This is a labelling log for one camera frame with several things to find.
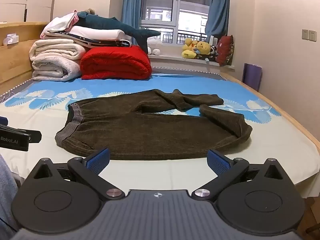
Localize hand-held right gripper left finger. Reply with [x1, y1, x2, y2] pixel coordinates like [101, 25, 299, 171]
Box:
[25, 147, 125, 202]

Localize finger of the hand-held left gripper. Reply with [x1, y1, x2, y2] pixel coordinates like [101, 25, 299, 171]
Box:
[15, 128, 42, 143]

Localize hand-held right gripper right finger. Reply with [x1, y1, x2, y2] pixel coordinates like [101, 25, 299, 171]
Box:
[191, 149, 293, 202]

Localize brown corduroy pants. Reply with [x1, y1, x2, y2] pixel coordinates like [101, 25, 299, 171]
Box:
[55, 89, 253, 161]

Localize blue white printed bed sheet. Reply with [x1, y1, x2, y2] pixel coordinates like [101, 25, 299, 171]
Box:
[0, 72, 320, 200]

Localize person's blue jeans leg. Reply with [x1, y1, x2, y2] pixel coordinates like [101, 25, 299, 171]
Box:
[0, 154, 22, 240]

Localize white fleece folded quilt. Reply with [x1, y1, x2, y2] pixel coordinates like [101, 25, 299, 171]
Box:
[30, 56, 83, 82]

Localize wooden headboard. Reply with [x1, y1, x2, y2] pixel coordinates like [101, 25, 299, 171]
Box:
[0, 22, 51, 96]

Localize cream folded quilt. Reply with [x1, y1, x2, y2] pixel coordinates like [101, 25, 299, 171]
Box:
[29, 39, 87, 61]

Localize purple rolled mat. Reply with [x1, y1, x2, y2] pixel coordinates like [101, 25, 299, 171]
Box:
[243, 63, 263, 92]

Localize tissue pack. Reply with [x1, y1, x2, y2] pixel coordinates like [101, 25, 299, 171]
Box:
[3, 33, 19, 46]

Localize red folded blanket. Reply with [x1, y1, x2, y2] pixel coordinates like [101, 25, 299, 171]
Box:
[80, 45, 153, 80]

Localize dark striped plush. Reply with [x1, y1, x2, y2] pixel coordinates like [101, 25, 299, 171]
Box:
[209, 45, 219, 62]

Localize red cushion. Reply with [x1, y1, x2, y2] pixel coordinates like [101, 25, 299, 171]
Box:
[215, 35, 234, 67]

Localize white window sill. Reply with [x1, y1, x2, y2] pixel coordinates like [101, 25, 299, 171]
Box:
[149, 54, 236, 70]

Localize white pink cloth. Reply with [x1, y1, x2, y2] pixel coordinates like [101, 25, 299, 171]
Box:
[40, 10, 79, 39]

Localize yellow bear plush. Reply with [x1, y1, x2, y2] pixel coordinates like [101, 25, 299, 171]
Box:
[194, 41, 211, 61]

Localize yellow duck plush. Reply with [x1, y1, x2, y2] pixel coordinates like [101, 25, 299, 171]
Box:
[181, 38, 198, 59]

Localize white pillow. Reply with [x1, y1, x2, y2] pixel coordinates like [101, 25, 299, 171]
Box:
[69, 26, 125, 41]

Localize white seal plush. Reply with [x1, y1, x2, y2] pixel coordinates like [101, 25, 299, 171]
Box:
[147, 36, 162, 55]

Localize blue shark plush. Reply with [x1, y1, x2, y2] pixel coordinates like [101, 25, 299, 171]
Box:
[74, 10, 162, 52]

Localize blue curtain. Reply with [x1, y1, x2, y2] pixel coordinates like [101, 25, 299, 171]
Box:
[121, 0, 143, 31]
[205, 0, 231, 41]

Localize window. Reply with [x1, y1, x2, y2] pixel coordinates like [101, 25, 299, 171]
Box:
[139, 0, 216, 44]

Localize wooden bed frame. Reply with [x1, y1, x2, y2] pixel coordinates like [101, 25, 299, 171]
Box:
[220, 72, 320, 153]

